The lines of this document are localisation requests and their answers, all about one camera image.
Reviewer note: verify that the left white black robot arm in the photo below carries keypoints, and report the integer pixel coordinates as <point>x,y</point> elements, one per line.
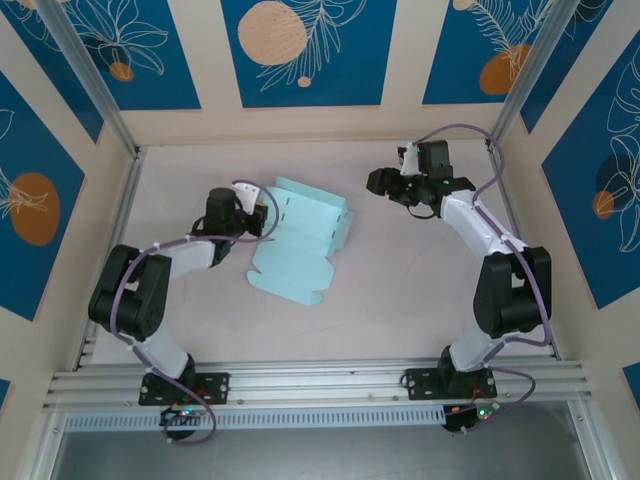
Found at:
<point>185,255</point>

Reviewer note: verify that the black controller board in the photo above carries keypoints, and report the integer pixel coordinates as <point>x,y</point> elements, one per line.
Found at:
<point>465,417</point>
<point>182,414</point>

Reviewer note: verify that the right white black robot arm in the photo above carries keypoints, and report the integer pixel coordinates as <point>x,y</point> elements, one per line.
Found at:
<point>475,220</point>

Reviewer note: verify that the blue floral wall panel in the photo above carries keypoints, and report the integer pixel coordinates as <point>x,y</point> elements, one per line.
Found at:
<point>590,45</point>
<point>165,85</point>
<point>575,200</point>
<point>460,30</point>
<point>30,150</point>
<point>350,75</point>
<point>50,60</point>

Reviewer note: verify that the grey metal sheet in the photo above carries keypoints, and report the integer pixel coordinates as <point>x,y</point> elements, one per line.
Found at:
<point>320,455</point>

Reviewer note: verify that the left black controller board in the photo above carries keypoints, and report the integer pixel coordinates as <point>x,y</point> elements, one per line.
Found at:
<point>182,414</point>

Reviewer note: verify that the aluminium side rail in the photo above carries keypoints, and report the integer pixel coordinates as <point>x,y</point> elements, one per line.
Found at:
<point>112,260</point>
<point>522,240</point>

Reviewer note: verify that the right black controller board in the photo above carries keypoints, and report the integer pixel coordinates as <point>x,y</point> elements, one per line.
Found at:
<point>465,417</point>

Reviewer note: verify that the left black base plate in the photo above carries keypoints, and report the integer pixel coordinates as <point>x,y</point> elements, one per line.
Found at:
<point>217,387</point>

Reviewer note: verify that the light blue paper box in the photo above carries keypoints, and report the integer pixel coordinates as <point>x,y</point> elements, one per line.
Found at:
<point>290,265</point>

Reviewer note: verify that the aluminium cross rail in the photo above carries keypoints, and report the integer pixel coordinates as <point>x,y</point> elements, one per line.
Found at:
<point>320,385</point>

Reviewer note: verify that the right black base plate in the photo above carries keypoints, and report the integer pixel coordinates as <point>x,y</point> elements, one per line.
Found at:
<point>420,382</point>

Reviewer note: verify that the aluminium corner post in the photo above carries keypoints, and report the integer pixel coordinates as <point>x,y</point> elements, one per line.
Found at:
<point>525,75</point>
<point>95,85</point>

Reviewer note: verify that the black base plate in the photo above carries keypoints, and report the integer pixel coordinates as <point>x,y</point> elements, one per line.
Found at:
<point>420,382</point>
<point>217,387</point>

